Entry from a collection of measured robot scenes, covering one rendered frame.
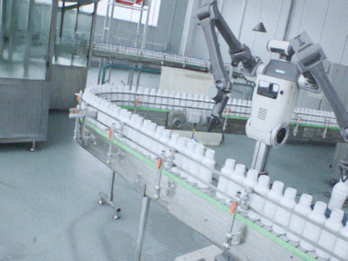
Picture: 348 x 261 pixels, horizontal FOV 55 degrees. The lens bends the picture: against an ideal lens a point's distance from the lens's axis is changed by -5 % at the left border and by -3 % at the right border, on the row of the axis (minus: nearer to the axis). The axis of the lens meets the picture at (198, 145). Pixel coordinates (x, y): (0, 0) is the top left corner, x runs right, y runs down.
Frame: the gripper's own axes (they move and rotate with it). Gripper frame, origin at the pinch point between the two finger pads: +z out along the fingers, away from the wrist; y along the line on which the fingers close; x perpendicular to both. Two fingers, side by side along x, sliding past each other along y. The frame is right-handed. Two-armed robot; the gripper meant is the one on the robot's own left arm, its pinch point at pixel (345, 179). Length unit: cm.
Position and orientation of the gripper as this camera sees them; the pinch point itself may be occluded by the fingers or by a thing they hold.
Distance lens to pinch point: 165.2
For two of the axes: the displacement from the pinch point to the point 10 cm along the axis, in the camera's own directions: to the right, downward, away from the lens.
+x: -6.6, -3.5, 6.6
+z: -1.9, 9.3, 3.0
